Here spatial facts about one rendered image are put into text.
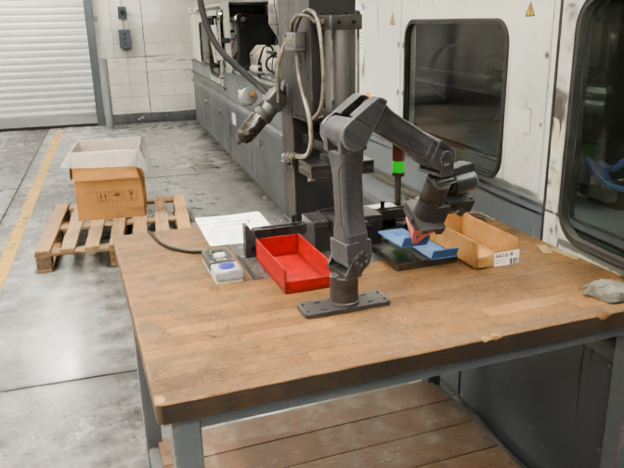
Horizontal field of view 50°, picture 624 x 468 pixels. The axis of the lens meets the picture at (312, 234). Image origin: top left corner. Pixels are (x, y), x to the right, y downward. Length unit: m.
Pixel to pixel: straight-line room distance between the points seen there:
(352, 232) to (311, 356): 0.28
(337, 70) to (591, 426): 1.19
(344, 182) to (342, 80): 0.45
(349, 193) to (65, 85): 9.64
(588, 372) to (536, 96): 0.80
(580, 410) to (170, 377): 1.25
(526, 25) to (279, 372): 1.35
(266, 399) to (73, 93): 9.84
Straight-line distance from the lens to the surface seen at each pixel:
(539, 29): 2.11
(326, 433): 2.26
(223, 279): 1.62
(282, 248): 1.77
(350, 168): 1.35
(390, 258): 1.70
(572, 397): 2.10
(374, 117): 1.35
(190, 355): 1.31
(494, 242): 1.83
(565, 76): 1.92
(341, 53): 1.74
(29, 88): 10.91
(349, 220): 1.38
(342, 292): 1.43
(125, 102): 10.93
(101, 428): 2.83
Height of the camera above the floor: 1.50
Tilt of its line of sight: 18 degrees down
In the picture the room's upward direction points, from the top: 1 degrees counter-clockwise
